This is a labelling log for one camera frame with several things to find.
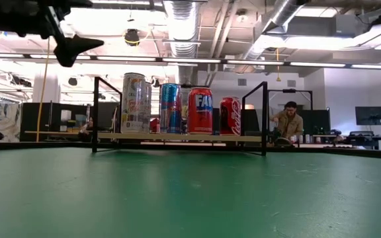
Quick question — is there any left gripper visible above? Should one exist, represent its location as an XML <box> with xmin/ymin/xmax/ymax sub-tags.
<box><xmin>1</xmin><ymin>0</ymin><xmax>105</xmax><ymax>68</ymax></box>

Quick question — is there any white Celsius can black lid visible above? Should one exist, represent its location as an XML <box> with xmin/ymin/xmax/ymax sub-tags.
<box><xmin>120</xmin><ymin>72</ymin><xmax>148</xmax><ymax>134</ymax></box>

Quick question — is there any blue silver Red Bull can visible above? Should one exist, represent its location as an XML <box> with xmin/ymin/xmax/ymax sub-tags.
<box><xmin>159</xmin><ymin>83</ymin><xmax>183</xmax><ymax>134</ymax></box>

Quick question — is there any red Fanta soda can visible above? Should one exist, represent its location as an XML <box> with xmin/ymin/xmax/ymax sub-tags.
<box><xmin>187</xmin><ymin>87</ymin><xmax>214</xmax><ymax>135</ymax></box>

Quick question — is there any red Coca-Cola can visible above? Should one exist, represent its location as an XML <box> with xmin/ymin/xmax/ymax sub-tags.
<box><xmin>219</xmin><ymin>96</ymin><xmax>242</xmax><ymax>136</ymax></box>

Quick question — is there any ceiling light bar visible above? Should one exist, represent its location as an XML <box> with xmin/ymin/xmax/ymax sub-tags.
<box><xmin>225</xmin><ymin>59</ymin><xmax>381</xmax><ymax>71</ymax></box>
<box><xmin>0</xmin><ymin>52</ymin><xmax>226</xmax><ymax>64</ymax></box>

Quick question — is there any black ceiling dome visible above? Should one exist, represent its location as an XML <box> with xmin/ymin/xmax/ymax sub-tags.
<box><xmin>123</xmin><ymin>28</ymin><xmax>141</xmax><ymax>47</ymax></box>

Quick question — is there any floral patterned curtain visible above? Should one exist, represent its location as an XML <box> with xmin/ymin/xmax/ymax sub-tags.
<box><xmin>0</xmin><ymin>98</ymin><xmax>22</xmax><ymax>143</ymax></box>

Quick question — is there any green table mat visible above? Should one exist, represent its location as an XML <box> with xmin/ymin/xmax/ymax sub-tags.
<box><xmin>0</xmin><ymin>147</ymin><xmax>381</xmax><ymax>238</ymax></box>

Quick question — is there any black office desk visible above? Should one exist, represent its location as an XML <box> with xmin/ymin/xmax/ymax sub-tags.
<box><xmin>329</xmin><ymin>130</ymin><xmax>381</xmax><ymax>149</ymax></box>

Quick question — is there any yellow cable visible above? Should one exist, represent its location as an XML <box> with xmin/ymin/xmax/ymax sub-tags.
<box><xmin>35</xmin><ymin>36</ymin><xmax>51</xmax><ymax>143</ymax></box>

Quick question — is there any silver ventilation duct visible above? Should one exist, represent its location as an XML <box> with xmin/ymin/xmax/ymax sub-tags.
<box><xmin>241</xmin><ymin>0</ymin><xmax>310</xmax><ymax>63</ymax></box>
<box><xmin>163</xmin><ymin>0</ymin><xmax>200</xmax><ymax>85</ymax></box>

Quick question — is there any wooden shelf black metal frame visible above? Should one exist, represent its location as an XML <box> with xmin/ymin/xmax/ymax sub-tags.
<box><xmin>91</xmin><ymin>75</ymin><xmax>270</xmax><ymax>157</ymax></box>

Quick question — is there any black metal background frame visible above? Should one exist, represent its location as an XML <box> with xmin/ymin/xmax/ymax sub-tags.
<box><xmin>268</xmin><ymin>88</ymin><xmax>314</xmax><ymax>112</ymax></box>

